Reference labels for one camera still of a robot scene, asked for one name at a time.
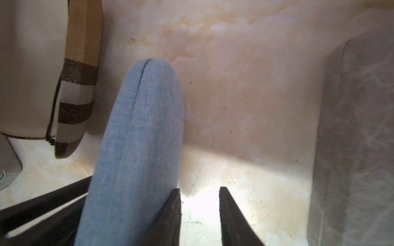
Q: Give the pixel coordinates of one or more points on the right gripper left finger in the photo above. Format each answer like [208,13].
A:
[165,230]

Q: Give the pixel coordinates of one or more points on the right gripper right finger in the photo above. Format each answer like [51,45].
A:
[235,229]

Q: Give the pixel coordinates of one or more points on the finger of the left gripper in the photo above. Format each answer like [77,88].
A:
[59,229]
[22,213]

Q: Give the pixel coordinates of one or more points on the beige case with dark glasses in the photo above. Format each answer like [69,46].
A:
[50,51]

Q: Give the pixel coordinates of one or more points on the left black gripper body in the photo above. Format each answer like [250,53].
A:
[10,164]

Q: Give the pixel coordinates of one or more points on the teal-lined glasses case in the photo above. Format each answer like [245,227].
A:
[352,201]

